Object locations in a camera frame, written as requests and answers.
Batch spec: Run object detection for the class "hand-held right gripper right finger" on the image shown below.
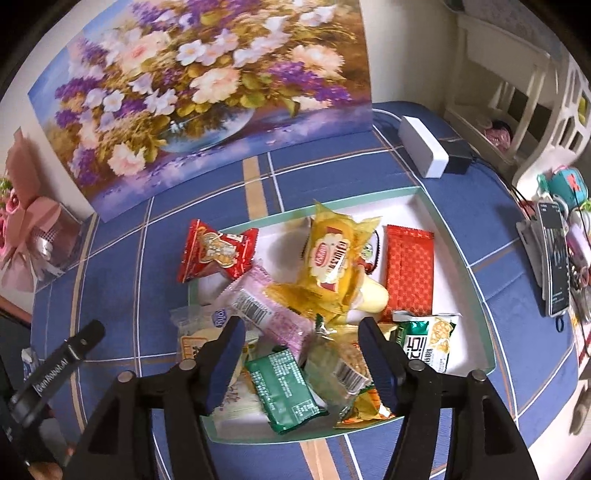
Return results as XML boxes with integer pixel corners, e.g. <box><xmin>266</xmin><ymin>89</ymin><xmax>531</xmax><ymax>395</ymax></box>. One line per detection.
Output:
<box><xmin>359</xmin><ymin>318</ymin><xmax>539</xmax><ymax>480</ymax></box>

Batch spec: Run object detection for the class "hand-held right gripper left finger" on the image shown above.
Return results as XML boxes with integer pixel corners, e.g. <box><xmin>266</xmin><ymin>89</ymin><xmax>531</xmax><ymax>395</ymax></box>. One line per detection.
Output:
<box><xmin>65</xmin><ymin>318</ymin><xmax>246</xmax><ymax>480</ymax></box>

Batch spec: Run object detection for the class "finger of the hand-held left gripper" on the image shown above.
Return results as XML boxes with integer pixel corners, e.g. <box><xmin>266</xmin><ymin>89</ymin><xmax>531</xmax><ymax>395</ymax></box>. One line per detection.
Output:
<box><xmin>69</xmin><ymin>319</ymin><xmax>106</xmax><ymax>361</ymax></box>

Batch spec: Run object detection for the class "clear packet round pastry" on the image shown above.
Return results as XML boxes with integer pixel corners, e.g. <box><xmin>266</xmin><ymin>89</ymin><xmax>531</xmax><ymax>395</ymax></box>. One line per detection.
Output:
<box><xmin>304</xmin><ymin>331</ymin><xmax>376</xmax><ymax>403</ymax></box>

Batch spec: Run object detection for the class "clear packet round biscuit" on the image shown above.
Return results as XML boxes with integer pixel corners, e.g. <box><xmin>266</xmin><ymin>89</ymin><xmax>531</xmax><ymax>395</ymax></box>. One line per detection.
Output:
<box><xmin>169</xmin><ymin>303</ymin><xmax>232</xmax><ymax>366</ymax></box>

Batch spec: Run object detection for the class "green white cracker packet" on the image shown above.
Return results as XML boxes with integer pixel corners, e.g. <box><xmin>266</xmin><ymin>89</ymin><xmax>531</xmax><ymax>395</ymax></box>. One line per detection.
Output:
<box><xmin>392</xmin><ymin>311</ymin><xmax>463</xmax><ymax>376</ymax></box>

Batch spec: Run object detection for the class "dark green snack packet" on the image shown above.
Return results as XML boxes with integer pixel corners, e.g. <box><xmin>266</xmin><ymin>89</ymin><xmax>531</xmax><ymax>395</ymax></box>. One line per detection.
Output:
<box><xmin>244</xmin><ymin>348</ymin><xmax>329</xmax><ymax>435</ymax></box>

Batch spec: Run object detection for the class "pink packet with barcode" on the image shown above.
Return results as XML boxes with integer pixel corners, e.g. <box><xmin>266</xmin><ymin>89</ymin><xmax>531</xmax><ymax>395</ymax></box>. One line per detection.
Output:
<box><xmin>225</xmin><ymin>264</ymin><xmax>315</xmax><ymax>361</ymax></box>

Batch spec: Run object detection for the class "clear packet pale yellow cake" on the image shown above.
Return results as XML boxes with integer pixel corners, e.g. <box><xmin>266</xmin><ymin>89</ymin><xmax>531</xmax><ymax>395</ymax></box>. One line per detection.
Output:
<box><xmin>355</xmin><ymin>271</ymin><xmax>389</xmax><ymax>315</ymax></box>

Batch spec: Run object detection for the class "red gold-patterned snack packet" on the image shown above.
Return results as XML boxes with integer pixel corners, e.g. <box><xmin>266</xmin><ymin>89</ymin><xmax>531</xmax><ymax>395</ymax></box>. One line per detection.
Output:
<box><xmin>380</xmin><ymin>224</ymin><xmax>435</xmax><ymax>318</ymax></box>

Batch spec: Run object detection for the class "shallow teal cardboard box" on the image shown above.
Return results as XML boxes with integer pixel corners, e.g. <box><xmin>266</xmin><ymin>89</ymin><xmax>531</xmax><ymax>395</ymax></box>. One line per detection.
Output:
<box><xmin>187</xmin><ymin>187</ymin><xmax>498</xmax><ymax>445</ymax></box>

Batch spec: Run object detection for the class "red packet with gold figure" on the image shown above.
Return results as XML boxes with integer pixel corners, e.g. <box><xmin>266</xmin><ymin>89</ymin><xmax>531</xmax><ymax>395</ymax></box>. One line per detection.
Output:
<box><xmin>177</xmin><ymin>219</ymin><xmax>260</xmax><ymax>284</ymax></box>

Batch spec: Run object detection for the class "red and white snack packet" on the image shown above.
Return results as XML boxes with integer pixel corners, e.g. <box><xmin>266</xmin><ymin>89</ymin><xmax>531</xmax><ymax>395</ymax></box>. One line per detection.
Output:
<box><xmin>358</xmin><ymin>228</ymin><xmax>385</xmax><ymax>274</ymax></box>

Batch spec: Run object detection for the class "yellow packet with red label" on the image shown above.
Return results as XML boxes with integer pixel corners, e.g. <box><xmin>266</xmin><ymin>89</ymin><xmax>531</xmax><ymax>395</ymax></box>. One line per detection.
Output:
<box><xmin>264</xmin><ymin>200</ymin><xmax>385</xmax><ymax>325</ymax></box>

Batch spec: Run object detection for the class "person's left hand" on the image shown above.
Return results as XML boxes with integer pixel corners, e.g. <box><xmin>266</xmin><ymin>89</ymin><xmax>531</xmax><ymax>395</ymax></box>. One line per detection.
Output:
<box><xmin>28</xmin><ymin>462</ymin><xmax>64</xmax><ymax>480</ymax></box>

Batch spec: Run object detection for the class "blue white tissue packet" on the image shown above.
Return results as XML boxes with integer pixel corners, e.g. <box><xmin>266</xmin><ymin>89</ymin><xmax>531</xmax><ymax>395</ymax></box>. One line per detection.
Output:
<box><xmin>21</xmin><ymin>346</ymin><xmax>43</xmax><ymax>385</ymax></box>

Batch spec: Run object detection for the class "pink wrapped flower bouquet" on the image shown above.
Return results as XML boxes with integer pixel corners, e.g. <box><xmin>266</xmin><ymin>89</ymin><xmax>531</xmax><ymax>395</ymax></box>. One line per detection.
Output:
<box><xmin>0</xmin><ymin>128</ymin><xmax>85</xmax><ymax>292</ymax></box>

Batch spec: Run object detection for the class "white phone stand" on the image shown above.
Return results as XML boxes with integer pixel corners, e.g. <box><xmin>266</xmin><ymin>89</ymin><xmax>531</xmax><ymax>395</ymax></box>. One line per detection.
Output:
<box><xmin>516</xmin><ymin>219</ymin><xmax>548</xmax><ymax>288</ymax></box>

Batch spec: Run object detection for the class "black smartphone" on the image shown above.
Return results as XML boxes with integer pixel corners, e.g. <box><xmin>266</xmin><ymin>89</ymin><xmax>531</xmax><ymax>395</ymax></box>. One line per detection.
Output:
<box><xmin>537</xmin><ymin>201</ymin><xmax>570</xmax><ymax>317</ymax></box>

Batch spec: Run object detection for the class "beige slipper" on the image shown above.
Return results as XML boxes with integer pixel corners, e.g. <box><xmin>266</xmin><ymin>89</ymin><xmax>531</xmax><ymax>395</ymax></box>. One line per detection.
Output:
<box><xmin>570</xmin><ymin>391</ymin><xmax>591</xmax><ymax>435</ymax></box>

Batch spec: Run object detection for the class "black power adapter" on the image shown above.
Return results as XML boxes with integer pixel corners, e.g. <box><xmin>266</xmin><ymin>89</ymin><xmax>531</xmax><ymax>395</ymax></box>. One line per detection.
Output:
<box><xmin>441</xmin><ymin>138</ymin><xmax>474</xmax><ymax>175</ymax></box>

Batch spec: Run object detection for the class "white power strip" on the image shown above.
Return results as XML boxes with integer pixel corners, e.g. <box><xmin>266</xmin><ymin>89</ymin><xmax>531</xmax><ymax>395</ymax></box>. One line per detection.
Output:
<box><xmin>397</xmin><ymin>115</ymin><xmax>450</xmax><ymax>179</ymax></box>

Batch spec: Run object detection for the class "pink white small case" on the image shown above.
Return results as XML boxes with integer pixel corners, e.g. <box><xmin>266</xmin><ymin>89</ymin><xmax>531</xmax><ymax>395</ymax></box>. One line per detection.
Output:
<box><xmin>565</xmin><ymin>223</ymin><xmax>591</xmax><ymax>269</ymax></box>

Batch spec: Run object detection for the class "flower painting poster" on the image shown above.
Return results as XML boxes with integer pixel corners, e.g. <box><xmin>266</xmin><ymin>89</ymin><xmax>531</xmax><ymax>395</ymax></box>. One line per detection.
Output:
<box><xmin>28</xmin><ymin>0</ymin><xmax>373</xmax><ymax>223</ymax></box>

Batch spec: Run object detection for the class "pink item under chair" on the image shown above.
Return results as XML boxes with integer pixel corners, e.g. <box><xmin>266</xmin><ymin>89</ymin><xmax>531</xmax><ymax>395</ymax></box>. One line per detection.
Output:
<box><xmin>484</xmin><ymin>119</ymin><xmax>511</xmax><ymax>151</ymax></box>

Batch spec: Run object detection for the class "teal toy case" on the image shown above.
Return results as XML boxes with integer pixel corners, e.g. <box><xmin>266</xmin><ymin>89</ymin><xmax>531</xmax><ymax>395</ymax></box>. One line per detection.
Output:
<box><xmin>547</xmin><ymin>165</ymin><xmax>588</xmax><ymax>205</ymax></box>

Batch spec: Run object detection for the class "white wooden chair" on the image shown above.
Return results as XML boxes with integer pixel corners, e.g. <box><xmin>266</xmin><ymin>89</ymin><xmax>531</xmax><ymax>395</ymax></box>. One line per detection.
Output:
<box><xmin>442</xmin><ymin>0</ymin><xmax>591</xmax><ymax>186</ymax></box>

